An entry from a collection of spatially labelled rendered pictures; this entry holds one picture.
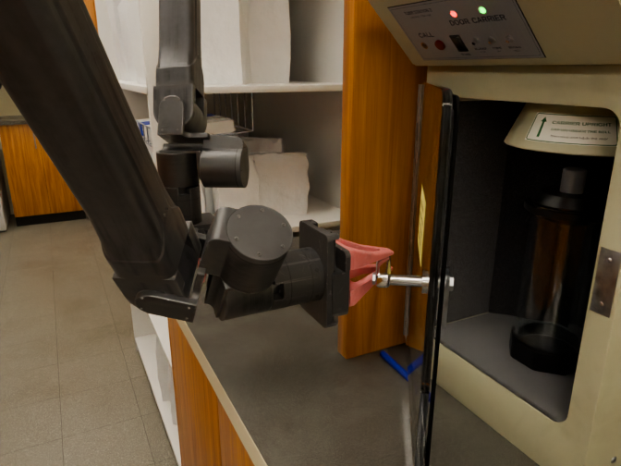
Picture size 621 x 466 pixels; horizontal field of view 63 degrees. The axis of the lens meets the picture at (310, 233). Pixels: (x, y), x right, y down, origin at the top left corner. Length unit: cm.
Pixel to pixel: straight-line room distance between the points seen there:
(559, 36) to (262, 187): 131
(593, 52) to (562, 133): 12
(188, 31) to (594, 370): 67
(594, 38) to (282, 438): 57
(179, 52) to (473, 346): 60
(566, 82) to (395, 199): 33
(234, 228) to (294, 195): 134
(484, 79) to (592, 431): 42
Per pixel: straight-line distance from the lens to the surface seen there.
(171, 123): 74
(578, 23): 53
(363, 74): 77
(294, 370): 86
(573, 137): 64
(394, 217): 84
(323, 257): 51
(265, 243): 43
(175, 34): 80
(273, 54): 180
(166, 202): 44
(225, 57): 164
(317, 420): 76
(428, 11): 64
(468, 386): 79
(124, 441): 231
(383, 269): 54
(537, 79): 63
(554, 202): 70
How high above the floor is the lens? 141
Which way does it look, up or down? 18 degrees down
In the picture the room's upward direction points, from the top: straight up
